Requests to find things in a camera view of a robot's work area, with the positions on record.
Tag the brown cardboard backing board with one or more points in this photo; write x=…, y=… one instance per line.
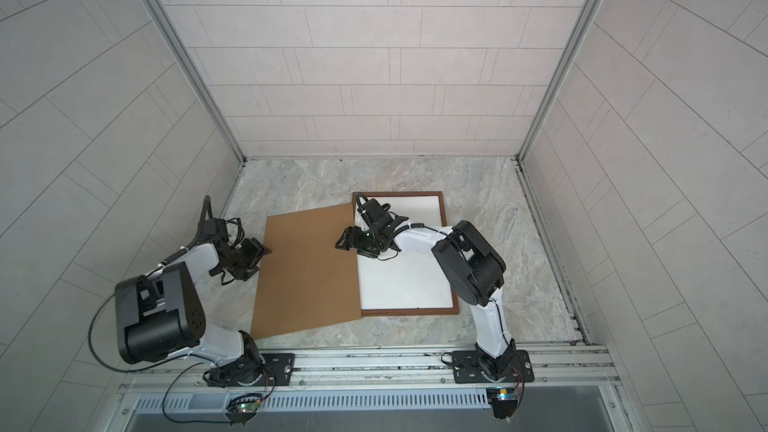
x=305, y=282

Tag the blue poster photo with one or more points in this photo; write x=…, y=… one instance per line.
x=408, y=282

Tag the right controller circuit board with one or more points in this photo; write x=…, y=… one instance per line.
x=503, y=402

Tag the right corner aluminium post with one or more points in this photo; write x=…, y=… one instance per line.
x=575, y=39

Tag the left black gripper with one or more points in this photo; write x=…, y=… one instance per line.
x=257, y=249

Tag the brown wooden picture frame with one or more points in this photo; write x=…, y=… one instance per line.
x=444, y=210

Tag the left controller circuit board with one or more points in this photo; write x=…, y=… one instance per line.
x=242, y=409

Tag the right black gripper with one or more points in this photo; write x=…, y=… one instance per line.
x=352, y=237

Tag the corner aluminium post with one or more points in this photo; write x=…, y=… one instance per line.
x=575, y=39
x=191, y=72

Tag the aluminium mounting rail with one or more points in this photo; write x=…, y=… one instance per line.
x=426, y=367

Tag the left corner aluminium post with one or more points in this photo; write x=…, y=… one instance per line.
x=191, y=72

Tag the controller circuit board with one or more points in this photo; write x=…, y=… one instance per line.
x=242, y=409
x=503, y=402

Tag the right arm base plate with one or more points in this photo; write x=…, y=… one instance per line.
x=477, y=367

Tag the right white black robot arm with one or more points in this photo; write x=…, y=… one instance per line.
x=473, y=268

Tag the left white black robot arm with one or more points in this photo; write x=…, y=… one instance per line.
x=160, y=317

